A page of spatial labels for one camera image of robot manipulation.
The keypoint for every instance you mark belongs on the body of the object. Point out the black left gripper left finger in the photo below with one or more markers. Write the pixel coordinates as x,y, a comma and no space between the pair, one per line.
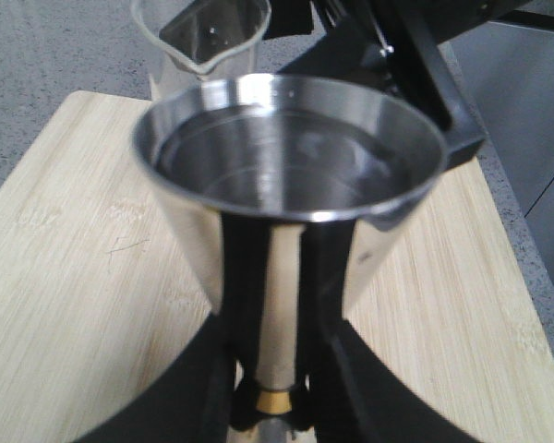
189,402

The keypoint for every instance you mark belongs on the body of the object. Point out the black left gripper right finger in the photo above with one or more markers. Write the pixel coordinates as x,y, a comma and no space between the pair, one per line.
357,398

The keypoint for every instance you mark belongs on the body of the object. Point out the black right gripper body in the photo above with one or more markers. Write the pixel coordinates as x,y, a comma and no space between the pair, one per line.
444,19

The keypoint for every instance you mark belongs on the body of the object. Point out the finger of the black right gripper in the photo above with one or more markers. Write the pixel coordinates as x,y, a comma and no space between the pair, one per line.
415,72
286,18

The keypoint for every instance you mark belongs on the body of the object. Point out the clear glass beaker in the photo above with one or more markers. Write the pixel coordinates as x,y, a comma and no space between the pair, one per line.
171,71

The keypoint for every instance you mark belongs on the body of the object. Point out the steel double jigger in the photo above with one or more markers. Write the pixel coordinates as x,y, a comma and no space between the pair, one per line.
284,193

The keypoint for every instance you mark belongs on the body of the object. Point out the wooden cutting board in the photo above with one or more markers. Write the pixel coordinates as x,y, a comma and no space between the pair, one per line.
96,299

